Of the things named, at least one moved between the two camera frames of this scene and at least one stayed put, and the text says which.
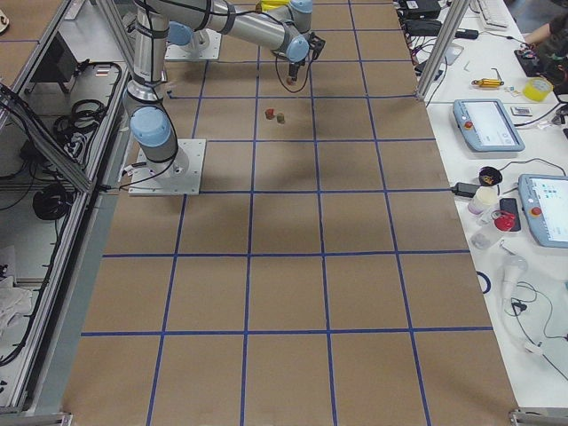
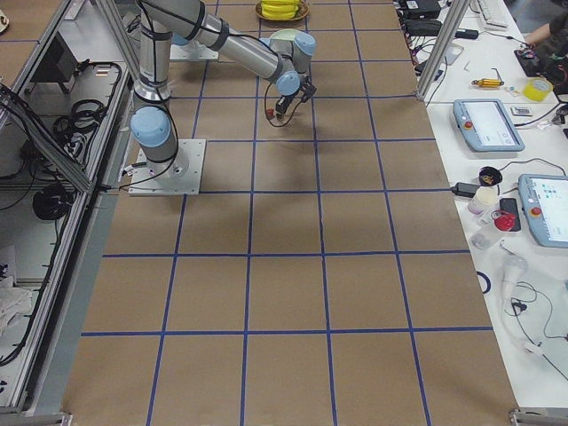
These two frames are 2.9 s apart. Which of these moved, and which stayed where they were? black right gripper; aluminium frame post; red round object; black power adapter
Moved: black right gripper
Stayed: black power adapter; aluminium frame post; red round object
